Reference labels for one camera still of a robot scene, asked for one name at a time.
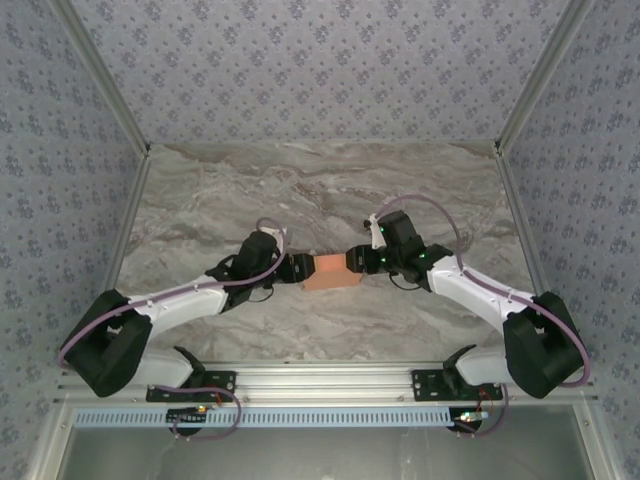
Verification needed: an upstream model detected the slotted grey cable duct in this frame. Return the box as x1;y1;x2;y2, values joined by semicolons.
72;410;464;429

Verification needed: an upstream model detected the thin black left wrist cable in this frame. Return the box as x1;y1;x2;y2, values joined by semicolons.
248;283;276;305

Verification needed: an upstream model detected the salmon paper box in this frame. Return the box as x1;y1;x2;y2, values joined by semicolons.
301;253;362;293

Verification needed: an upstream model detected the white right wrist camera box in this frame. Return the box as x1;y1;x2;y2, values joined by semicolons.
363;213;387;249

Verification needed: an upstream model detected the small circuit board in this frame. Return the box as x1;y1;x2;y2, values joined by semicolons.
452;407;489;431
167;405;209;426

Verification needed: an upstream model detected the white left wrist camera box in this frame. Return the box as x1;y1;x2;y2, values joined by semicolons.
257;224;290;251

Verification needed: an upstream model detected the aluminium frame leg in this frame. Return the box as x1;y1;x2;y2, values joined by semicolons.
572;403;619;480
27;405;76;480

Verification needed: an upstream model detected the aluminium table side rail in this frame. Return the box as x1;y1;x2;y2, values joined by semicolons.
495;147;546;299
107;148;154;294

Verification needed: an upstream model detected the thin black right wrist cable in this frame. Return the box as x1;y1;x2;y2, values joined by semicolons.
386;268;427;292

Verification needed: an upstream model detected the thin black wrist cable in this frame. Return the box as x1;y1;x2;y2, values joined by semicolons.
248;283;276;305
386;268;427;292

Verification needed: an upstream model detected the aluminium frame post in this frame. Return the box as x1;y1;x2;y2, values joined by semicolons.
49;0;153;157
493;0;599;156

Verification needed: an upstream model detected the grey metal panel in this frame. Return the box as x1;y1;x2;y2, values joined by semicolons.
62;405;596;480

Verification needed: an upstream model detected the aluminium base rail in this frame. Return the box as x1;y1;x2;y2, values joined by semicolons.
52;362;599;406

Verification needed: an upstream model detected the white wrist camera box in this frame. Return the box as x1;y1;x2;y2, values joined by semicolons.
257;224;290;251
363;213;387;249

